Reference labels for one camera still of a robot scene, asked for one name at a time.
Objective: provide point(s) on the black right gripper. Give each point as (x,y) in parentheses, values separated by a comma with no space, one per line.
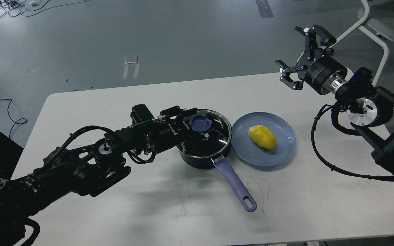
(323,73)

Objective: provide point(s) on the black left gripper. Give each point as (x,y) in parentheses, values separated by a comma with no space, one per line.
(172,132)

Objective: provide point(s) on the glass lid with purple knob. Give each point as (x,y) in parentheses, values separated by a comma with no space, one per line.
(211,135)

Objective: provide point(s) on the dark pot with purple handle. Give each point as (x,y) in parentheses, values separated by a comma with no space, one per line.
(222,164)

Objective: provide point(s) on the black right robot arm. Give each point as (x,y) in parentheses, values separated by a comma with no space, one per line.
(360,109)

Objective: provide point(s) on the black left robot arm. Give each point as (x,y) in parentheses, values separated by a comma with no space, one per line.
(89,162)

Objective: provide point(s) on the blue round plate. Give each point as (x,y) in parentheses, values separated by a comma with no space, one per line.
(257,156)

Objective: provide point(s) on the white office chair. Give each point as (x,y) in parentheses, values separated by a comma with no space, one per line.
(377,22)

